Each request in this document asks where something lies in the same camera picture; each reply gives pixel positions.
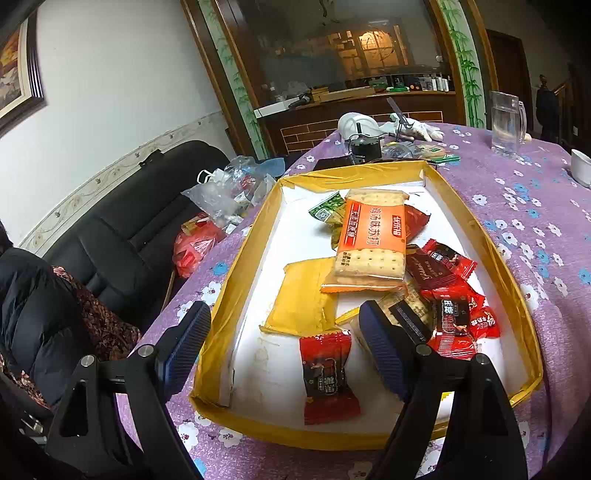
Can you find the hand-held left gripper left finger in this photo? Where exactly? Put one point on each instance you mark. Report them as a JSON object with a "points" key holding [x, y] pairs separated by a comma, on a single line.
{"points": [[184, 344]]}

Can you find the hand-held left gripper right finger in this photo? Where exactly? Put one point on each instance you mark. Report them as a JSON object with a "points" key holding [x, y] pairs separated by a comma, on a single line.
{"points": [[383, 350]]}

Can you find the clear cracker packet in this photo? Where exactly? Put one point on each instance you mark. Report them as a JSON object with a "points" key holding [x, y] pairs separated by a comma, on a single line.
{"points": [[411, 321]]}

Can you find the red black candy packet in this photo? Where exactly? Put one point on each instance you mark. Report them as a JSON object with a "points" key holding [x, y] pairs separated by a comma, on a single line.
{"points": [[328, 378], [450, 258], [452, 323]]}

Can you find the dark red chocolate packet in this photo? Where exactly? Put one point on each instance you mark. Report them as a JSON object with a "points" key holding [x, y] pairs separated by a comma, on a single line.
{"points": [[427, 270]]}

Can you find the yellow-edged cardboard tray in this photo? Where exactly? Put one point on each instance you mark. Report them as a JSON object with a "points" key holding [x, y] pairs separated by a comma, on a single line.
{"points": [[277, 378]]}

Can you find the red candy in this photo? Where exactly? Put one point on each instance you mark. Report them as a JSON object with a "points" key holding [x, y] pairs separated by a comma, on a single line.
{"points": [[487, 323]]}

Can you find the orange cracker packet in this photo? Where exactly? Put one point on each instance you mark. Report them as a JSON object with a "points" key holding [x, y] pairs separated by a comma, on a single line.
{"points": [[369, 240]]}

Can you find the red foil snack packet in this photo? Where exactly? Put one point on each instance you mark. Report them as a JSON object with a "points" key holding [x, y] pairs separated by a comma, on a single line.
{"points": [[415, 224]]}

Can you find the green snack packet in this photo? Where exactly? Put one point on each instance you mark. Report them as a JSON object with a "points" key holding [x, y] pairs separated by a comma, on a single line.
{"points": [[325, 210]]}

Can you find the person's floral patterned clothing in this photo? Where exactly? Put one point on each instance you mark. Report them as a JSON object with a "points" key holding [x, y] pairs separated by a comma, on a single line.
{"points": [[106, 332]]}

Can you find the red plastic bag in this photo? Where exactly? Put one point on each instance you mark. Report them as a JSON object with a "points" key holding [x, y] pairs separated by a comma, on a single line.
{"points": [[196, 249]]}

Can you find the yellow tape piece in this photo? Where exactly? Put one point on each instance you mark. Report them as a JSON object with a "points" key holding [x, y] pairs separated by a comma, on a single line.
{"points": [[300, 300]]}

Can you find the black leather sofa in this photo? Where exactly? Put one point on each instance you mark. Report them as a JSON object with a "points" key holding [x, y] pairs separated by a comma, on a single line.
{"points": [[138, 217]]}

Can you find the person's black jacket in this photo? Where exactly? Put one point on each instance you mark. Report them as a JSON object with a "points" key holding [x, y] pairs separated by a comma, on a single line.
{"points": [[37, 318]]}

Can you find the clear plastic bag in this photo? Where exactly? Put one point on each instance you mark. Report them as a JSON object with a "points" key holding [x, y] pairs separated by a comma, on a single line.
{"points": [[226, 189]]}

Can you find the purple floral tablecloth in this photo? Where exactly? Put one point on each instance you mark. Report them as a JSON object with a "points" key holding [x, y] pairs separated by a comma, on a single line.
{"points": [[531, 230]]}

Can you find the clear plastic wrapper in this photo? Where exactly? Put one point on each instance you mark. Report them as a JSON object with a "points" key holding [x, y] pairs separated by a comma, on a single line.
{"points": [[399, 150]]}

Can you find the black cylindrical device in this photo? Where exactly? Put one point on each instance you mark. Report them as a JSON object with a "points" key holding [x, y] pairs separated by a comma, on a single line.
{"points": [[364, 148]]}

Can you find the green flat cracker packet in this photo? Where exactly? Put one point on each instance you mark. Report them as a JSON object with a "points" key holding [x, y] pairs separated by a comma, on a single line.
{"points": [[438, 153]]}

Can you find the white gloves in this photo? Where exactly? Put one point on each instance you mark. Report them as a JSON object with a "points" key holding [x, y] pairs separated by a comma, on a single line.
{"points": [[422, 131]]}

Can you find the white round container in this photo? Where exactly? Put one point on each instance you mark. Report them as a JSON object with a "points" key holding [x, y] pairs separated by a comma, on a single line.
{"points": [[358, 124]]}

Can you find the white flat box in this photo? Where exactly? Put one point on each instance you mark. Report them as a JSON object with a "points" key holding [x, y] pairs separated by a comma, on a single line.
{"points": [[277, 110]]}

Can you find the glass pitcher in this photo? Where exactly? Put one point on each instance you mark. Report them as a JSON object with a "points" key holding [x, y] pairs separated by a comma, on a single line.
{"points": [[505, 124]]}

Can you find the white bowl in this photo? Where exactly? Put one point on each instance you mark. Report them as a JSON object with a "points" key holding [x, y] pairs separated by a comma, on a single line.
{"points": [[582, 166]]}

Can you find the dark wooden door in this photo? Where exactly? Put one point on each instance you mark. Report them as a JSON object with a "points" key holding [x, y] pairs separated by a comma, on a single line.
{"points": [[505, 78]]}

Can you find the wooden glass cabinet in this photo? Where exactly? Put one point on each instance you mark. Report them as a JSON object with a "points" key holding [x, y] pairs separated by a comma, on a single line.
{"points": [[300, 55]]}

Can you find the framed wall picture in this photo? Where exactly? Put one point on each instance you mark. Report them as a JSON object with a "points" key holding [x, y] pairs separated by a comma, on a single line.
{"points": [[16, 69]]}

